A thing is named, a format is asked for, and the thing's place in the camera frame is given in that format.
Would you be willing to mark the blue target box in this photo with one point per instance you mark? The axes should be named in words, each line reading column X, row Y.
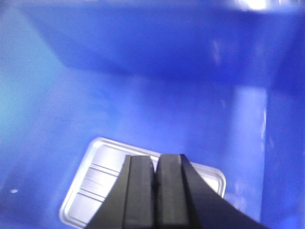
column 221, row 81

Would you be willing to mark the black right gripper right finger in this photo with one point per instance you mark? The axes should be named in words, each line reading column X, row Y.
column 185, row 201

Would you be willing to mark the small silver ribbed tray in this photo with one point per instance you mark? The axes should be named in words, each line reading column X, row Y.
column 95, row 177

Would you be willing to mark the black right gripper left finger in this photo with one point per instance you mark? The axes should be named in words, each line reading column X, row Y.
column 130, row 202

